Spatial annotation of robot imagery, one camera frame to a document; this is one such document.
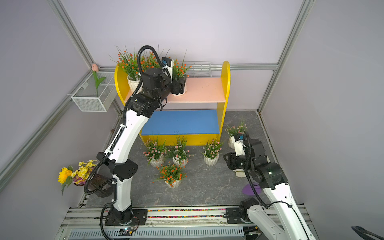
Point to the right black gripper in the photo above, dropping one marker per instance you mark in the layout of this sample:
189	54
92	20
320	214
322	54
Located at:
231	162

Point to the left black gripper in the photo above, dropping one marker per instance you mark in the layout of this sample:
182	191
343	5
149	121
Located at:
179	86

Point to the orange flower pot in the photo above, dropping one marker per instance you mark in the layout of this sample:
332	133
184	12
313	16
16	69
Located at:
180	69
150	59
128	63
171	174

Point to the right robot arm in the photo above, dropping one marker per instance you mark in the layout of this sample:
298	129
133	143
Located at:
273	209

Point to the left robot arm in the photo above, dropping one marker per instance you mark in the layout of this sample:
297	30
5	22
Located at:
155	86

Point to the yellow rack with coloured shelves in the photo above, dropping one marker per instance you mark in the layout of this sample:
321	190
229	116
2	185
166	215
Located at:
198	115

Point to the white grey work glove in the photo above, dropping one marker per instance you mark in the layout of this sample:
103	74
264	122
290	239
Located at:
240	173

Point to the pink flower pot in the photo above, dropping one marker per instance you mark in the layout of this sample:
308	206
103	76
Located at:
211	152
180	155
234	130
155	153

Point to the pink flower pot far right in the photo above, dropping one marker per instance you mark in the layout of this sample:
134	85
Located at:
234	130

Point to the pink flower pot middle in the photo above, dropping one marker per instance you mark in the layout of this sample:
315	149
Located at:
180	155

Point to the pink flower pot far left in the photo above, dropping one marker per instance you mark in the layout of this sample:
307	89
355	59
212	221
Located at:
155	153

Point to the pink artificial tulip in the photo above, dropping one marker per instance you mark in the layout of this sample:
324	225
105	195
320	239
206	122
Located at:
97	80

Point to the sunflower bouquet in basket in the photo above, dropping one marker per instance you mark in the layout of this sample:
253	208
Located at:
78	177

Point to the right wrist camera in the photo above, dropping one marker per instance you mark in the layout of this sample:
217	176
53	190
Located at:
238	144

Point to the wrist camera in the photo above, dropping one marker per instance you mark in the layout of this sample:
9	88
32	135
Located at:
167	64
238	144

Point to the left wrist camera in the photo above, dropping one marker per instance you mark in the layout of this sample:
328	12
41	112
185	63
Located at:
167	64

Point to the white wire rail basket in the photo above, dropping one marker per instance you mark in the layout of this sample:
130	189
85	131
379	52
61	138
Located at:
199	69

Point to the purple trowel pink handle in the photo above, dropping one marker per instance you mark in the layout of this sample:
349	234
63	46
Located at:
248	190

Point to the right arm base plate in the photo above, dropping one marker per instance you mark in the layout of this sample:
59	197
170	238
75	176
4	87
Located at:
236	215

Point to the white wire wall basket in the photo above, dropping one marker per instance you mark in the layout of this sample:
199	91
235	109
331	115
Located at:
85	96

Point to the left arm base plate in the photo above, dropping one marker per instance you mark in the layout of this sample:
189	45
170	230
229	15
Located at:
136	217

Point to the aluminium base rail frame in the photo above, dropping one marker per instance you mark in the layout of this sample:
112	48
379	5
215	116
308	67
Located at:
168	223

